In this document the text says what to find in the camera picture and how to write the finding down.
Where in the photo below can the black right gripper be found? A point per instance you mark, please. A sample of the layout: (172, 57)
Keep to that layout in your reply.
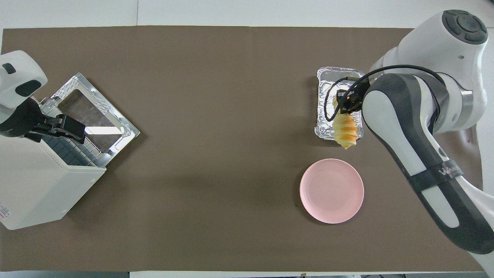
(357, 96)

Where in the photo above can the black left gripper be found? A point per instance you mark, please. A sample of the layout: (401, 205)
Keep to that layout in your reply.
(17, 119)

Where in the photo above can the golden ridged bread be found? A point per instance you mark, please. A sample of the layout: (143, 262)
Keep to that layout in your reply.
(345, 131)

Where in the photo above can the aluminium foil tray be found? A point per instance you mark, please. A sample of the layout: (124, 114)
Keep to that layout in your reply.
(326, 129)

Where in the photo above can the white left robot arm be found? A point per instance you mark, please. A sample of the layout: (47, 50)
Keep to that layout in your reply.
(19, 65)

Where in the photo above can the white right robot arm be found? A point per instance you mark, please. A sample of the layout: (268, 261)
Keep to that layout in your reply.
(417, 146)

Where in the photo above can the white toaster oven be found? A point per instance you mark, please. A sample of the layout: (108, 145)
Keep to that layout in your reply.
(38, 189)

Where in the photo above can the glass oven door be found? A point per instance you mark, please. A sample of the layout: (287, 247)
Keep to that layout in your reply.
(123, 129)

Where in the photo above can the pink round plate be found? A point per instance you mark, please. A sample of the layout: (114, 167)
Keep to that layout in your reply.
(332, 191)

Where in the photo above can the brown table mat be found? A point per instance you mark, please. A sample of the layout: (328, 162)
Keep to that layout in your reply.
(216, 154)

